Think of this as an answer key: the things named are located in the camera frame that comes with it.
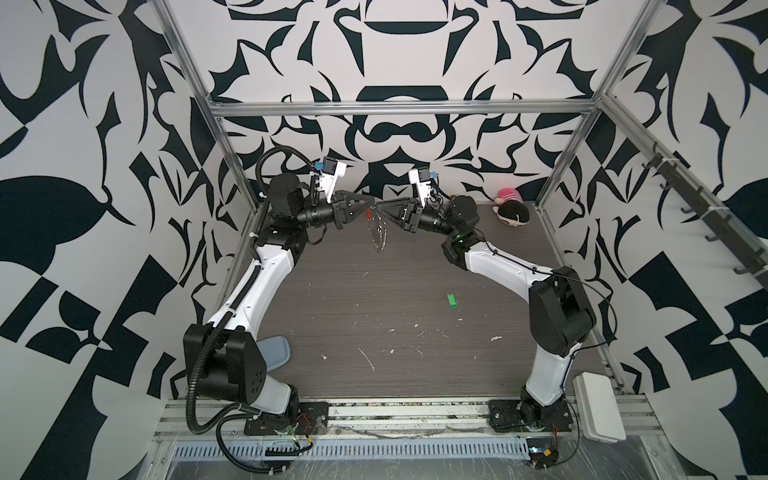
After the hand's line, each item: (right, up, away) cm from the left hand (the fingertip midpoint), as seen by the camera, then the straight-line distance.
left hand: (375, 194), depth 68 cm
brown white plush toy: (+29, +6, +54) cm, 62 cm away
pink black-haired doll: (+48, +1, +44) cm, 65 cm away
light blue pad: (-28, -41, +15) cm, 52 cm away
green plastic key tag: (+23, -30, +26) cm, 46 cm away
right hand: (+1, -4, +1) cm, 4 cm away
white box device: (+53, -50, +4) cm, 73 cm away
